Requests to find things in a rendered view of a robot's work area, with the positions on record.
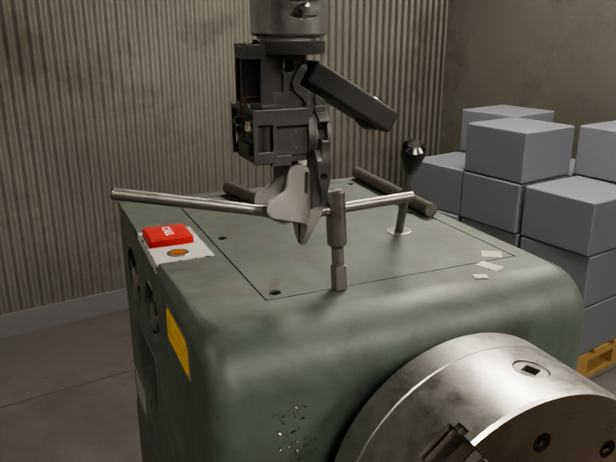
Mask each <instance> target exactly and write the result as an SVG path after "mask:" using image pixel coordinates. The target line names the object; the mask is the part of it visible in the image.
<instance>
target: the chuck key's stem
mask: <svg viewBox="0 0 616 462"><path fill-rule="evenodd" d="M325 204H326V205H327V206H328V207H329V208H330V211H331V212H330V215H327V216H326V233H327V245H328V246H329V247H331V252H332V264H331V265H330V266H331V283H332V289H334V290H335V291H337V292H338V291H342V290H346V289H347V266H346V265H345V260H344V246H345V245H346V244H347V220H346V199H345V191H344V190H343V189H338V188H334V189H328V193H327V197H326V202H325Z"/></svg>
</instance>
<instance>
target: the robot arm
mask: <svg viewBox="0 0 616 462"><path fill-rule="evenodd" d="M249 20H250V34H251V35H252V36H257V39H253V43H234V51H235V78H236V102H235V103H231V118H232V144H233V152H238V155H239V156H241V157H242V158H244V159H246V160H248V161H250V162H252V163H253V164H254V165H257V166H259V165H270V166H271V167H273V179H272V182H271V183H270V184H269V185H267V186H265V187H264V188H262V189H260V190H259V191H257V192H256V194H255V204H260V205H266V206H267V214H268V216H269V217H270V218H271V219H274V220H281V221H287V222H292V224H293V228H294V232H295V235H296V239H297V242H298V243H300V244H301V245H304V244H307V242H308V240H309V238H310V236H311V234H312V232H313V231H314V229H315V227H316V224H317V222H318V220H319V218H320V216H321V213H322V211H323V207H324V205H325V202H326V197H327V193H328V189H329V184H330V179H331V127H330V119H329V115H328V113H327V112H326V111H325V105H326V103H328V104H330V105H331V106H333V107H334V108H336V109H337V110H339V111H341V112H342V113H344V114H346V115H347V116H349V117H351V118H353V119H354V120H355V121H356V122H357V124H358V125H359V126H360V127H362V128H364V129H366V130H379V131H383V132H390V131H391V129H392V127H393V125H394V123H395V121H396V119H397V117H398V113H397V112H396V111H395V110H393V109H392V108H390V107H389V106H387V105H386V104H385V103H384V101H383V100H382V99H380V98H379V97H378V96H374V95H371V94H369V93H367V92H365V91H364V90H362V89H361V88H359V87H358V86H356V85H355V84H353V83H352V82H351V81H349V80H347V79H346V78H344V77H343V76H341V75H340V74H338V73H337V72H335V71H333V70H332V69H330V68H329V67H327V66H325V65H324V64H323V63H322V62H320V61H318V60H306V55H316V54H325V40H323V39H321V36H325V35H326V33H327V0H249ZM283 64H284V68H283ZM236 124H237V126H236ZM306 160H307V161H306Z"/></svg>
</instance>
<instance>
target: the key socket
mask: <svg viewBox="0 0 616 462"><path fill-rule="evenodd" d="M512 367H513V369H514V370H515V371H517V372H518V373H520V374H522V375H524V376H527V377H532V378H546V377H548V376H549V373H548V372H547V371H546V370H545V369H544V368H542V367H540V366H538V365H535V364H533V363H528V362H518V363H515V364H513V365H512Z"/></svg>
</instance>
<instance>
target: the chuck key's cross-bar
mask: <svg viewBox="0 0 616 462"><path fill-rule="evenodd" d="M110 198H111V200H117V201H126V202H134V203H142V204H157V205H166V206H174V207H182V208H191V209H199V210H207V211H216V212H224V213H232V214H241V215H256V216H265V217H269V216H268V214H267V205H260V204H253V203H238V202H230V201H223V200H216V199H207V198H200V197H192V196H184V195H177V194H169V193H161V192H147V191H139V190H131V189H124V188H116V187H113V188H111V191H110ZM414 199H415V194H414V192H400V193H395V194H389V195H382V196H377V197H371V198H366V199H359V200H354V201H348V202H346V213H348V212H354V211H359V210H365V209H370V208H376V207H382V206H387V205H392V204H402V203H408V202H413V201H414ZM330 212H331V211H330V208H329V207H328V206H327V205H324V207H323V211H322V213H321V216H327V215H330ZM321 216H320V217H321Z"/></svg>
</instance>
